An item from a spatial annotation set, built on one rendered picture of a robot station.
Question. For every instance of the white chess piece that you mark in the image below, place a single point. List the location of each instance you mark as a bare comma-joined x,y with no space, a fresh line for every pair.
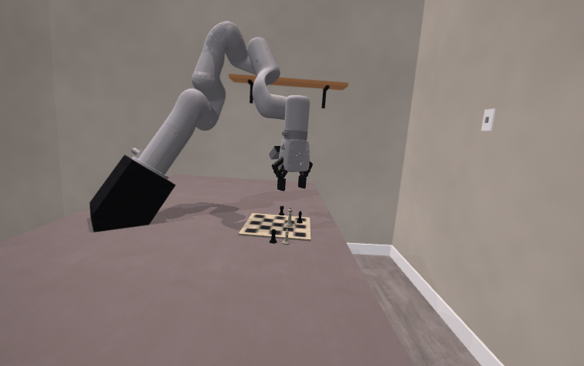
286,242
289,223

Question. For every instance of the black and cream chessboard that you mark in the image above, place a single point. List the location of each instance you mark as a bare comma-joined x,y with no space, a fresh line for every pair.
261,225

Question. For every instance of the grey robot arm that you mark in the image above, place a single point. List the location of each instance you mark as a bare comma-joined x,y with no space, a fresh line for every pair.
201,107

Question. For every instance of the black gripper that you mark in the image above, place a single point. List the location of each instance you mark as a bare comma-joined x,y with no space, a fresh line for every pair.
294,157

